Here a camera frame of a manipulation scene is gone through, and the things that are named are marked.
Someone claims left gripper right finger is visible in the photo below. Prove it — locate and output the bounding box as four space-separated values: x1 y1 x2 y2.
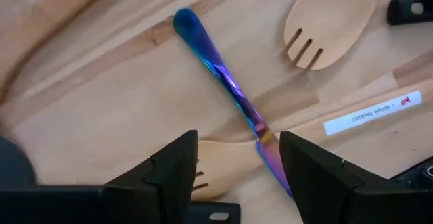
279 131 433 224

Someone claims black handle foreground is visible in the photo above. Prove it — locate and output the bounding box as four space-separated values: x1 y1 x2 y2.
386 0 433 26

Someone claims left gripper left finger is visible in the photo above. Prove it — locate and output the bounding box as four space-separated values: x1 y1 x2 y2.
0 129 199 224

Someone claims wooden spork small label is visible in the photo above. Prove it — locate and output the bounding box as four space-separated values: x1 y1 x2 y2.
282 0 390 72

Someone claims iridescent purple table knife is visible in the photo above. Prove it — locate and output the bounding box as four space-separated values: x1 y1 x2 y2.
171 6 294 198

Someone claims black spatula red-black handle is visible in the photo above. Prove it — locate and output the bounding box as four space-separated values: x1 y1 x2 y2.
0 135 242 224

